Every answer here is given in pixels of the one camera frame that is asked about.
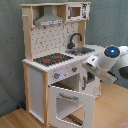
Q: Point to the red stove knob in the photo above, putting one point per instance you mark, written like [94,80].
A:
[56,75]
[74,69]

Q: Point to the black toy faucet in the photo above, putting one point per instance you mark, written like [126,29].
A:
[73,40]

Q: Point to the right red stove knob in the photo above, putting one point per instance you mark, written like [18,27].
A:
[74,69]

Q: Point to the white toy microwave door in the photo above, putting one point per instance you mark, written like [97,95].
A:
[78,11]

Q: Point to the white toy oven door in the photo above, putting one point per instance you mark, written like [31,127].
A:
[63,102]

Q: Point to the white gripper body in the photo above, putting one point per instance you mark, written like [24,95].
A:
[90,64]

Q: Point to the grey toy sink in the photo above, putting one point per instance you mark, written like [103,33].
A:
[79,51]

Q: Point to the grey range hood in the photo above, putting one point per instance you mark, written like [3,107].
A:
[48,18]

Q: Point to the black toy stovetop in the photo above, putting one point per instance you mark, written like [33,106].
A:
[52,59]

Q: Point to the wooden toy kitchen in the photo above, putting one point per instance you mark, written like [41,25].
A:
[46,40]

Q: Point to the left red stove knob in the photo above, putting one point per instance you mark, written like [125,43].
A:
[56,75]

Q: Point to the white cabinet door with dispenser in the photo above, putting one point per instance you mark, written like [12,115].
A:
[91,83]

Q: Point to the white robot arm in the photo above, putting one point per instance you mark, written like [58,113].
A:
[101,65]

